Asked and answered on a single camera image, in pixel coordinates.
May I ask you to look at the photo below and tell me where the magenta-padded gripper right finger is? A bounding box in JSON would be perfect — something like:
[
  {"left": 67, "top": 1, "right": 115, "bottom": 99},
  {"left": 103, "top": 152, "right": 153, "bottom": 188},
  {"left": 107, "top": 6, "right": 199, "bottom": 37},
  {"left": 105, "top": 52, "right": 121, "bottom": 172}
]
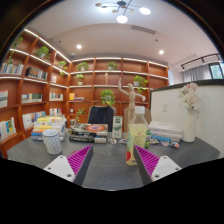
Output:
[{"left": 133, "top": 144, "right": 183, "bottom": 187}]

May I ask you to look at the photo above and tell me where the tan chair back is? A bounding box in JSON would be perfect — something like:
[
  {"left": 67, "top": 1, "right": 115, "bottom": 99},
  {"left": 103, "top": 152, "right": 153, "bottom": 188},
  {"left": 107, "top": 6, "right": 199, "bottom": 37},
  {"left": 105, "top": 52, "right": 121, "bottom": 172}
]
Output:
[{"left": 123, "top": 107, "right": 153, "bottom": 133}]

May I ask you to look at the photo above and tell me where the black track light rail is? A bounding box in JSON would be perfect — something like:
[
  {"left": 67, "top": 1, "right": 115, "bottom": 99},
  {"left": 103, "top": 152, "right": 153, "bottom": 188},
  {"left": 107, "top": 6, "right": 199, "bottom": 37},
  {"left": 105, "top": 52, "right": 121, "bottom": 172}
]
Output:
[{"left": 180, "top": 53, "right": 223, "bottom": 72}]

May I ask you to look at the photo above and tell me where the dark office chair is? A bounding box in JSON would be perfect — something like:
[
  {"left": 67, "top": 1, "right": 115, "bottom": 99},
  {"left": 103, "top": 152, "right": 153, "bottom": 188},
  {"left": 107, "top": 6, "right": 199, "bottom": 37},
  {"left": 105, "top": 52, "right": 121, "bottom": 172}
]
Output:
[{"left": 87, "top": 105, "right": 117, "bottom": 133}]

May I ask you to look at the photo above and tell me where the brown lit shelf unit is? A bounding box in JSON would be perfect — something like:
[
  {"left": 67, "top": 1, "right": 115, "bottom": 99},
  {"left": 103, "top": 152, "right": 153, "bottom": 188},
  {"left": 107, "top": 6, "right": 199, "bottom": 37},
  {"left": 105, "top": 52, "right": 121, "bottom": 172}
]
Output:
[{"left": 0, "top": 27, "right": 170, "bottom": 160}]

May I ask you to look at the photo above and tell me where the white partition with dark top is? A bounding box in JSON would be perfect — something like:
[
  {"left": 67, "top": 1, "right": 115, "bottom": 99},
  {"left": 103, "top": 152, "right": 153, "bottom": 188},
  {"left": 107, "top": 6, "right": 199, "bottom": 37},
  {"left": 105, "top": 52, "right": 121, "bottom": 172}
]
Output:
[{"left": 149, "top": 79, "right": 224, "bottom": 159}]

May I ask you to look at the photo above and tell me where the white ceramic vase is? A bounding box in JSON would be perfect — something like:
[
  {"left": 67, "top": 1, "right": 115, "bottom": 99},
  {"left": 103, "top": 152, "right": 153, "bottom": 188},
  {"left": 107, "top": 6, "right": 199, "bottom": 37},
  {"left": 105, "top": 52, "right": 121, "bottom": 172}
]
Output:
[{"left": 182, "top": 108, "right": 200, "bottom": 143}]

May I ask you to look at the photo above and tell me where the branched ceiling lamp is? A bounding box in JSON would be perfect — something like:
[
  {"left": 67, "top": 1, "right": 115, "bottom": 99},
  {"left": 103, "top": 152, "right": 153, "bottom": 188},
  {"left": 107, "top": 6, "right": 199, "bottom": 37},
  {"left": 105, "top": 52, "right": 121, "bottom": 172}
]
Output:
[{"left": 94, "top": 0, "right": 152, "bottom": 24}]

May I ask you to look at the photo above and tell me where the colourful book stack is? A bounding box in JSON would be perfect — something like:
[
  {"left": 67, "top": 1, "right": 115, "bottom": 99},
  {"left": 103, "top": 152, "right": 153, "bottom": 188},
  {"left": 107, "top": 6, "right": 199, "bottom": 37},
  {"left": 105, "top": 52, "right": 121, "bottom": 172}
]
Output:
[{"left": 30, "top": 115, "right": 67, "bottom": 142}]

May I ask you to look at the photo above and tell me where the ceiling air vent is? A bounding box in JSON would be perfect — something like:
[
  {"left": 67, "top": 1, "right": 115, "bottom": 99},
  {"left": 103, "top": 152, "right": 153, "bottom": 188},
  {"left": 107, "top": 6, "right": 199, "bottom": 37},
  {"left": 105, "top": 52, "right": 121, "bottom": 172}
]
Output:
[{"left": 130, "top": 24, "right": 157, "bottom": 35}]

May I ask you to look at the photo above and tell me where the small green white box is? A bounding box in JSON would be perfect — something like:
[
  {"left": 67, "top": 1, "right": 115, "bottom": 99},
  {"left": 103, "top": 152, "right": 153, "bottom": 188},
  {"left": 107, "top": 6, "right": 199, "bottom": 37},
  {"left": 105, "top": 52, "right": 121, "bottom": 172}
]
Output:
[{"left": 144, "top": 129, "right": 152, "bottom": 150}]

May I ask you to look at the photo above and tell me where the wooden artist mannequin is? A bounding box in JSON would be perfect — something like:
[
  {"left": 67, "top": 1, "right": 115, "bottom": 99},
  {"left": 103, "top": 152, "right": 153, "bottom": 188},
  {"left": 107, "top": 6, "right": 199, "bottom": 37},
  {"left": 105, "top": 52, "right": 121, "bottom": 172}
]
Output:
[{"left": 117, "top": 77, "right": 147, "bottom": 134}]

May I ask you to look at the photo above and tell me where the window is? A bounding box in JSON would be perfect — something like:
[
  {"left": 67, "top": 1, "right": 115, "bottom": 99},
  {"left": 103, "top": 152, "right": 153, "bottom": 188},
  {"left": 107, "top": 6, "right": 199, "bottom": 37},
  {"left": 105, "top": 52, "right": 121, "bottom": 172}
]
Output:
[{"left": 209, "top": 62, "right": 224, "bottom": 80}]

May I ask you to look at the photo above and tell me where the white patterned mug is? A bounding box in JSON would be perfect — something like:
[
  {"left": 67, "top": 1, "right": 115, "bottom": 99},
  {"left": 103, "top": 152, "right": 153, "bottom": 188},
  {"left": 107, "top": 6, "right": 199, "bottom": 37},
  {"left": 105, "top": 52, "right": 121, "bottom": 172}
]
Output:
[{"left": 41, "top": 128, "right": 64, "bottom": 156}]

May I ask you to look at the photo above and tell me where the clear bottle with yellow drink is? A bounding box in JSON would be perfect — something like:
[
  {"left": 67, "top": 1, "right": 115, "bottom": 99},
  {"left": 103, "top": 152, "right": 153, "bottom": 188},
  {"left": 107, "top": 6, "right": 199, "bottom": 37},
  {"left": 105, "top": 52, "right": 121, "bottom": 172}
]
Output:
[{"left": 125, "top": 105, "right": 150, "bottom": 167}]

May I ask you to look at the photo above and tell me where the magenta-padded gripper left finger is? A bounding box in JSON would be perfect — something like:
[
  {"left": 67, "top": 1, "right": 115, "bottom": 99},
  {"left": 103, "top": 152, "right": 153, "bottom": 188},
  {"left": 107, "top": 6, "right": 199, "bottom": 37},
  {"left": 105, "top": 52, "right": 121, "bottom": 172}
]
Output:
[{"left": 43, "top": 144, "right": 95, "bottom": 187}]

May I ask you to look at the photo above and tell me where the tall green white carton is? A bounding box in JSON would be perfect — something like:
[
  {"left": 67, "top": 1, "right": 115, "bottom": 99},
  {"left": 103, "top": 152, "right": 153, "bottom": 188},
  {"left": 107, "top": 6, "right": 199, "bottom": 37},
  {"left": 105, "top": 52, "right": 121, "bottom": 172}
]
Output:
[{"left": 111, "top": 115, "right": 124, "bottom": 139}]

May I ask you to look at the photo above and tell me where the grey curtain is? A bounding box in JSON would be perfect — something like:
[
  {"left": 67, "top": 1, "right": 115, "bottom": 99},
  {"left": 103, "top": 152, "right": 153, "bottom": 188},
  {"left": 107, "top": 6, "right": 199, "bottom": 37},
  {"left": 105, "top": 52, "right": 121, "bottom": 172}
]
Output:
[{"left": 182, "top": 63, "right": 214, "bottom": 84}]

